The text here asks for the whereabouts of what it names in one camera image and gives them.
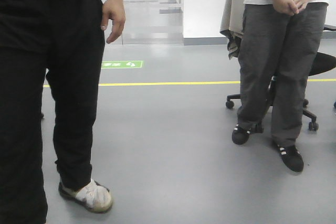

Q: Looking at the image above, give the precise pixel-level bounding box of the bare hand of black-clothed person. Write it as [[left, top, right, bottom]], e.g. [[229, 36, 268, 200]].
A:
[[100, 0, 126, 44]]

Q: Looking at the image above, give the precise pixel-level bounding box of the clasped front hand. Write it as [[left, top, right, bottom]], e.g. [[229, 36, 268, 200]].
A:
[[272, 0, 299, 16]]

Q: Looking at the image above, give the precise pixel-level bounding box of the person in grey trousers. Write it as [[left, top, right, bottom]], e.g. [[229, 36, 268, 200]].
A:
[[232, 0, 330, 173]]

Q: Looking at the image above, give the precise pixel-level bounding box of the beige jacket on chair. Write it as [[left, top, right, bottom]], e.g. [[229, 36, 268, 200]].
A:
[[219, 0, 245, 59]]

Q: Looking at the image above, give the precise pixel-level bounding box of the green floor sign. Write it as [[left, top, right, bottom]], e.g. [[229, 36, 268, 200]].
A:
[[101, 60, 143, 69]]

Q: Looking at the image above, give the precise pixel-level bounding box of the person in black clothes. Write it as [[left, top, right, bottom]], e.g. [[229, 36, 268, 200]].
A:
[[1, 0, 112, 223]]

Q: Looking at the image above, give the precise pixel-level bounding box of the black office chair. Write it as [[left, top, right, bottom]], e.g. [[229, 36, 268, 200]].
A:
[[225, 24, 336, 132]]

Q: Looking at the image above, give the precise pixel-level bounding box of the black striped sneaker right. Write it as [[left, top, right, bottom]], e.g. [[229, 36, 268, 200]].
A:
[[275, 144, 304, 173]]

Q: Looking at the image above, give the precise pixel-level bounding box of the white and black sandal shoe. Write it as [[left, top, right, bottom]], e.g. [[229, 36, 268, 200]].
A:
[[58, 179, 113, 213]]

